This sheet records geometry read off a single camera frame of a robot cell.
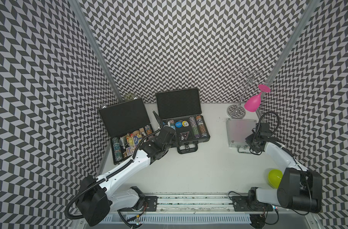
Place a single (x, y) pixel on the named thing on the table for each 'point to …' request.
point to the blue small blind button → (178, 124)
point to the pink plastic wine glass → (253, 102)
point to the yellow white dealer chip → (185, 123)
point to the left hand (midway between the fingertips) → (174, 138)
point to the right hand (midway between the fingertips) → (248, 143)
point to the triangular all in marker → (185, 134)
